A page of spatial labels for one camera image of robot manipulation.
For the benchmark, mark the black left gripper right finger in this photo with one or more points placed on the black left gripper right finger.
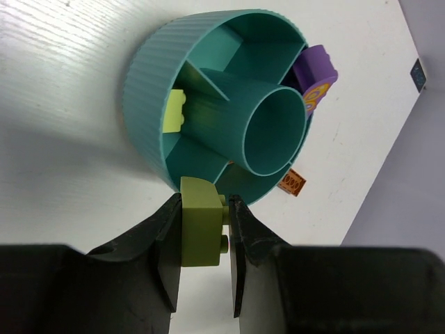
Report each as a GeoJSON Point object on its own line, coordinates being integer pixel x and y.
{"type": "Point", "coordinates": [281, 288]}

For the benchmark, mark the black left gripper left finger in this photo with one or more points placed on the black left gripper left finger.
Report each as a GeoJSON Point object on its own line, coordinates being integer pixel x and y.
{"type": "Point", "coordinates": [130, 284]}

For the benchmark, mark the pale green lego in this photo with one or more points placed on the pale green lego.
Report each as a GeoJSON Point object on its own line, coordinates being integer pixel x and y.
{"type": "Point", "coordinates": [204, 213]}

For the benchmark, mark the dark orange long lego brick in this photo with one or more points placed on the dark orange long lego brick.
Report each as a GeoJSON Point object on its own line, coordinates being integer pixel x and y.
{"type": "Point", "coordinates": [292, 183]}

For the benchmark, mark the lime green lego brick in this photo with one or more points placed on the lime green lego brick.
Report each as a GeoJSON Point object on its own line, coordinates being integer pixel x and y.
{"type": "Point", "coordinates": [173, 117]}

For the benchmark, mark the purple long lego brick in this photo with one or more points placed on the purple long lego brick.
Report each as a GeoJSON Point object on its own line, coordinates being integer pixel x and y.
{"type": "Point", "coordinates": [315, 75]}

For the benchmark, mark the teal round divided container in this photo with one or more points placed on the teal round divided container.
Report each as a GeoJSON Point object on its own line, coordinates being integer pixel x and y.
{"type": "Point", "coordinates": [243, 127]}

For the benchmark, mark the right blue corner label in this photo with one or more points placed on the right blue corner label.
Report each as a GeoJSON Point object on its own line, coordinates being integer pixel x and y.
{"type": "Point", "coordinates": [418, 75]}

